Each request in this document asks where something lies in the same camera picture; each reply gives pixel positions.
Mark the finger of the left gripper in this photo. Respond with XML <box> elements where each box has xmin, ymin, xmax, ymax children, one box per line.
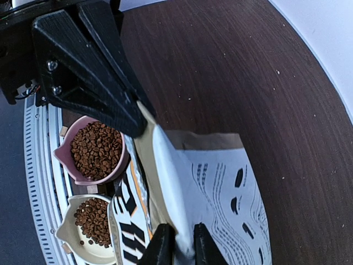
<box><xmin>78</xmin><ymin>1</ymin><xmax>156</xmax><ymax>115</ymax></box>
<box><xmin>32</xmin><ymin>10</ymin><xmax>147</xmax><ymax>137</ymax></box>

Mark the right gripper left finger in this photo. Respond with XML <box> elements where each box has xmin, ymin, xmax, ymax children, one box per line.
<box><xmin>139</xmin><ymin>224</ymin><xmax>175</xmax><ymax>265</ymax></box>

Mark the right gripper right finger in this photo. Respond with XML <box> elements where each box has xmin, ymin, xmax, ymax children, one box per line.
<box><xmin>194</xmin><ymin>223</ymin><xmax>228</xmax><ymax>265</ymax></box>

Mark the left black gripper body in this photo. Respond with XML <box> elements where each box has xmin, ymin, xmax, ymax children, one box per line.
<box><xmin>1</xmin><ymin>1</ymin><xmax>79</xmax><ymax>105</ymax></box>

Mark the brown dog food bag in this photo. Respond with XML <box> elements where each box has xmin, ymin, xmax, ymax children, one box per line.
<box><xmin>106</xmin><ymin>101</ymin><xmax>274</xmax><ymax>265</ymax></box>

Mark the pink pet bowl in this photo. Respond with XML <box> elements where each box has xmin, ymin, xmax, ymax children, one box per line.
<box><xmin>53</xmin><ymin>116</ymin><xmax>129</xmax><ymax>186</ymax></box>

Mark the yellow pet bowl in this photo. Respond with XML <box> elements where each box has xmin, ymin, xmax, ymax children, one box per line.
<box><xmin>55</xmin><ymin>194</ymin><xmax>115</xmax><ymax>264</ymax></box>

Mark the brown kibble in yellow bowl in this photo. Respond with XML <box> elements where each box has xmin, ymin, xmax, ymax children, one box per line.
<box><xmin>74</xmin><ymin>198</ymin><xmax>111</xmax><ymax>248</ymax></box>

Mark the brown kibble in pink bowl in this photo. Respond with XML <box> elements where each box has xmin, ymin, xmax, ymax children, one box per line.
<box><xmin>71</xmin><ymin>121</ymin><xmax>123</xmax><ymax>181</ymax></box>

